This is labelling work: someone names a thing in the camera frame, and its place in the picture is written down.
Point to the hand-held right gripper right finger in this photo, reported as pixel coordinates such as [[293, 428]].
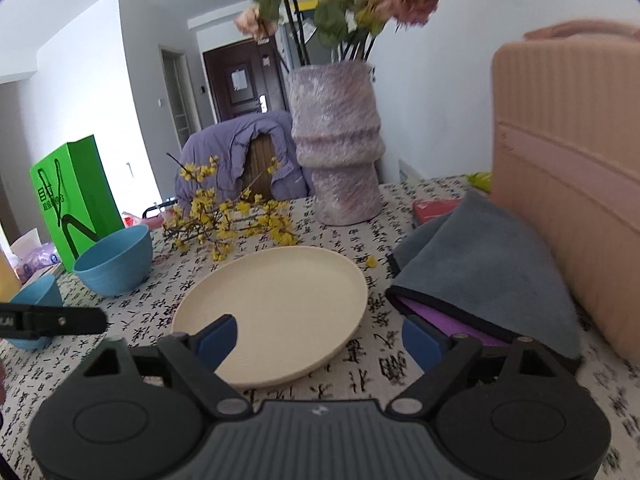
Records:
[[422, 344]]

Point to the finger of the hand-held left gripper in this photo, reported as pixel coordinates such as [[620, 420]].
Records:
[[70, 320]]

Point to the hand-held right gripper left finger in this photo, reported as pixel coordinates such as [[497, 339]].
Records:
[[217, 338]]

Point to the blue bowl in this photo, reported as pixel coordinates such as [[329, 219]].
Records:
[[35, 295], [115, 265]]

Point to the cream plate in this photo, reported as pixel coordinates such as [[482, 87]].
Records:
[[270, 310]]

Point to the purple cloth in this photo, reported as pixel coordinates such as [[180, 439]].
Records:
[[440, 317]]

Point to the yellow thermos jug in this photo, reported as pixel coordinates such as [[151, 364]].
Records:
[[5, 280]]

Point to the calligraphy printed tablecloth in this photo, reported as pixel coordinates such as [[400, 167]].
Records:
[[375, 385]]

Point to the purple tissue packet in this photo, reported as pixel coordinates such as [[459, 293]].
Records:
[[37, 260]]

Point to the grey cloth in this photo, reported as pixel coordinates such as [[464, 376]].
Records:
[[490, 260]]

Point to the yellow flower branch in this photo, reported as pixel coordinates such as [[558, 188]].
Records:
[[240, 220]]

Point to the green paper bag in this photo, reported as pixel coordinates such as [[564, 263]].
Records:
[[75, 195]]

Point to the red packet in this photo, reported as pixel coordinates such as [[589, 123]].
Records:
[[432, 210]]

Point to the yellow-green wrapper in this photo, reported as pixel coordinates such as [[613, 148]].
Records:
[[480, 180]]

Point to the wooden chair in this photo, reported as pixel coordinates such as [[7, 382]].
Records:
[[262, 165]]

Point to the purple jacket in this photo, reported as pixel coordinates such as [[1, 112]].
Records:
[[215, 145]]

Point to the pink textured vase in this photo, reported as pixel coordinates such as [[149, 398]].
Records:
[[340, 150]]

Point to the pink hard case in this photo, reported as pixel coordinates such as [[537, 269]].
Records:
[[565, 160]]

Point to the interior door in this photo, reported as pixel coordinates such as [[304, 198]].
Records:
[[177, 95]]

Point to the dark brown entrance door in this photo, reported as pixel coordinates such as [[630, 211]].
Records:
[[240, 85]]

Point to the yellow box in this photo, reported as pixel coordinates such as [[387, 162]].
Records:
[[310, 5]]

